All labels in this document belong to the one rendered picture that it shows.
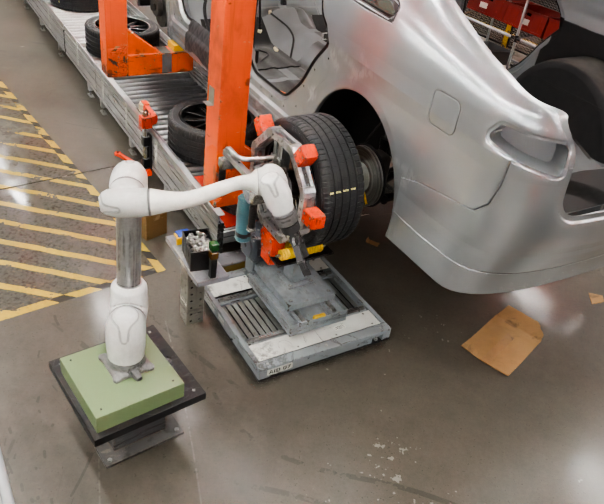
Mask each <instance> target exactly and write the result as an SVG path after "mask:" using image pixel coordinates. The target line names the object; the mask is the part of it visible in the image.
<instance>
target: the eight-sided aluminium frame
mask: <svg viewBox="0 0 604 504"><path fill-rule="evenodd" d="M273 140H276V141H277V142H278V144H279V145H281V146H282V147H283V148H284V149H285V150H286V151H287V152H288V153H289V155H290V158H291V161H292V165H293V169H294V172H295V176H296V179H297V183H298V187H299V190H300V198H299V205H298V212H297V214H298V222H299V224H300V230H299V232H300V234H301V236H303V235H305V234H308V233H309V232H310V229H309V228H308V227H307V226H306V225H305V224H304V223H303V222H302V221H301V220H302V213H303V209H305V208H310V207H314V201H315V198H316V190H315V186H314V183H313V180H312V176H311V173H310V169H309V166H305V167H298V166H297V163H296V161H295V158H294V153H295V152H296V150H297V149H298V148H299V147H300V146H301V145H302V144H301V143H299V142H298V141H297V140H296V139H295V138H293V137H292V136H291V135H290V134H289V133H288V132H287V131H286V130H284V128H283V127H281V126H273V127H269V128H267V129H266V130H265V131H264V132H263V133H262V134H261V135H260V136H259V137H257V138H256V139H255V140H253V142H252V145H251V157H256V156H265V148H266V146H267V145H269V144H270V143H271V142H272V141H273ZM261 163H264V161H261V162H250V169H249V171H250V170H251V168H252V167H253V166H255V165H258V164H261ZM302 172H303V173H302ZM304 179H305V180H304ZM262 205H263V208H262ZM263 209H264V211H263ZM257 214H258V218H259V221H260V222H261V224H262V223H263V225H264V226H265V228H266V229H267V230H268V231H269V232H270V233H271V235H272V236H273V237H274V238H275V239H276V241H277V242H279V244H281V243H286V242H290V240H289V236H286V235H284V234H283V233H282V231H281V229H280V227H278V226H277V224H276V221H275V219H274V218H273V215H272V213H271V212H270V211H269V209H268V208H267V206H266V204H265V203H263V204H258V205H257Z"/></svg>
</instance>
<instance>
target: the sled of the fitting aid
mask: <svg viewBox="0 0 604 504"><path fill-rule="evenodd" d="M248 283H249V285H250V286H251V287H252V288H253V290H254V291H255V292H256V294H257V295H258V296H259V298H260V299H261V300H262V301H263V303H264V304H265V305H266V307H267V308H268V309H269V311H270V312H271V313H272V314H273V316H274V317H275V318H276V320H277V321H278V322H279V324H280V325H281V326H282V328H283V329H284V330H285V331H286V333H287V334H288V335H289V337H291V336H294V335H297V334H301V333H304V332H307V331H311V330H314V329H317V328H320V327H324V326H327V325H330V324H334V323H337V322H340V321H344V320H346V316H347V311H348V309H347V308H346V307H345V306H344V305H343V304H342V303H341V301H340V300H339V299H338V298H337V297H336V296H335V298H334V299H332V300H328V301H324V302H321V303H317V304H314V305H310V306H307V307H303V308H300V309H296V310H293V311H289V312H288V311H287V310H286V309H285V308H284V306H283V305H282V304H281V303H280V301H279V300H278V299H277V298H276V296H275V295H274V294H273V293H272V291H271V290H270V289H269V287H268V286H267V285H266V284H265V282H264V281H263V280H262V279H261V277H260V276H259V275H258V274H257V272H256V271H251V272H249V275H248Z"/></svg>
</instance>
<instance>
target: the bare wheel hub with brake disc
mask: <svg viewBox="0 0 604 504"><path fill-rule="evenodd" d="M356 149H357V150H358V153H359V156H360V160H361V164H362V168H363V175H364V186H365V187H364V189H365V195H366V199H367V204H366V205H365V201H364V205H363V206H370V205H373V204H375V203H376V202H377V201H378V200H379V198H380V196H381V194H382V190H383V171H382V167H381V164H380V161H379V159H378V157H377V155H376V154H375V152H374V151H373V150H372V149H371V148H369V147H368V146H366V145H358V146H356Z"/></svg>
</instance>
